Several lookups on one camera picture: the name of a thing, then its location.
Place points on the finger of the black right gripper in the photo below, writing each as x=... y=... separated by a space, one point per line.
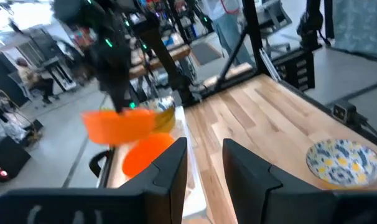
x=119 y=99

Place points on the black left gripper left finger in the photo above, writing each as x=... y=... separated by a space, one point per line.
x=145 y=202

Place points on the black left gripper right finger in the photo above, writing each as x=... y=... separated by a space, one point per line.
x=269 y=202

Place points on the orange plastic mini bowl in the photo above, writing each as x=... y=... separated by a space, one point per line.
x=143 y=154
x=120 y=126

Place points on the black background robot arm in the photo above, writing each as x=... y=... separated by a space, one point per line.
x=309 y=21

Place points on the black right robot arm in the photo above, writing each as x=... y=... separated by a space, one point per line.
x=162 y=57

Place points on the wooden background table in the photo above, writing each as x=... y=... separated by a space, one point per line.
x=180 y=52

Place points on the person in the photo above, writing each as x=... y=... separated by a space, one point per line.
x=359 y=25
x=229 y=28
x=33 y=79

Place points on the dark floor mat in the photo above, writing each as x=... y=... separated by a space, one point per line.
x=204 y=53

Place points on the black room divider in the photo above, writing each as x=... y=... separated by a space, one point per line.
x=5 y=81

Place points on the black box red lights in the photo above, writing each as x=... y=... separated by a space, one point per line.
x=8 y=155

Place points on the black equipment stand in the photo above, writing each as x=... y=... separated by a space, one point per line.
x=295 y=71

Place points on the silver aluminium bar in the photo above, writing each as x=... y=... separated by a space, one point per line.
x=269 y=65

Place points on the grey office chair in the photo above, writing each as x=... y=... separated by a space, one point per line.
x=277 y=15

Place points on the black frame hook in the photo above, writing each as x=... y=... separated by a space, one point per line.
x=93 y=163

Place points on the small black camera box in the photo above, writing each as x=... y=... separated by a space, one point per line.
x=344 y=110

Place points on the black aluminium table frame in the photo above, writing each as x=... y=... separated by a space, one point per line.
x=252 y=28

